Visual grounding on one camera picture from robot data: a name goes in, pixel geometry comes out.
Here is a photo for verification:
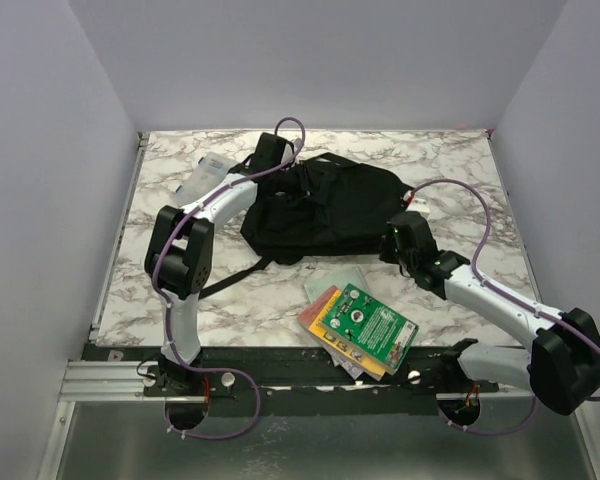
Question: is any black student backpack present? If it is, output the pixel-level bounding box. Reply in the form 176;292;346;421
200;153;412;299

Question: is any green cover book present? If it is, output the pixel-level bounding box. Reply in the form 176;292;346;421
322;284;419;375

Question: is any yellow cover book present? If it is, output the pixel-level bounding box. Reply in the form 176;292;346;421
297;286;386;381

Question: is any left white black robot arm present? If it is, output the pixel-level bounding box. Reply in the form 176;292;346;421
144;133;305;395

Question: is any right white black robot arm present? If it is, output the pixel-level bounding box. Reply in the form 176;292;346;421
380;211;600;415

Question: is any clear plastic storage box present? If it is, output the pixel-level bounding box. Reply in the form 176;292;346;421
174;152;236;207

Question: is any thin booklet under books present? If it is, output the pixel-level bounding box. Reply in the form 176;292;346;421
331;353;364;380

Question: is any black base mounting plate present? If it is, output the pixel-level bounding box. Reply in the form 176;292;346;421
61;344;498;420

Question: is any aluminium extrusion rail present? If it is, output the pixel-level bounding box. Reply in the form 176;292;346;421
61;347;532;401

